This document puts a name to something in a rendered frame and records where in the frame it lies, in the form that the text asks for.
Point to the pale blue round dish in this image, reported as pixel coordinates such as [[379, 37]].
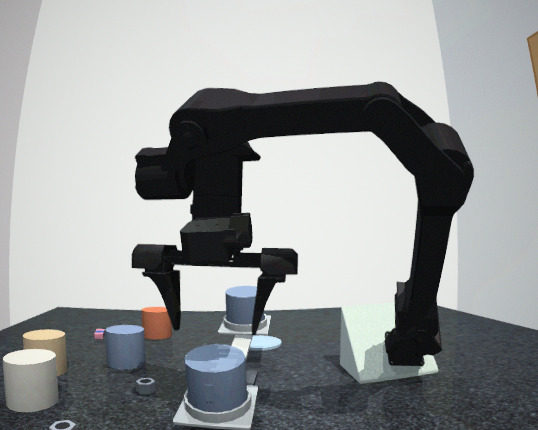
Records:
[[260, 342]]

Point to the blue cylinder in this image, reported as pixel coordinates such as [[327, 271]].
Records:
[[240, 302], [216, 378], [125, 347]]

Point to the white cylinder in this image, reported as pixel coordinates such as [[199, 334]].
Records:
[[30, 379]]

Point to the tan cylinder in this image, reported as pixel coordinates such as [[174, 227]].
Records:
[[52, 340]]

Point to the orange cylinder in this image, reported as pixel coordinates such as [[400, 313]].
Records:
[[156, 323]]

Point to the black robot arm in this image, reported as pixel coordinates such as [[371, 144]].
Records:
[[209, 142]]

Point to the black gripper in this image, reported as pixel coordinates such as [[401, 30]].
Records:
[[158, 261]]

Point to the grey hex nut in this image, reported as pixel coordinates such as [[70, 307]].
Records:
[[63, 425], [145, 386]]

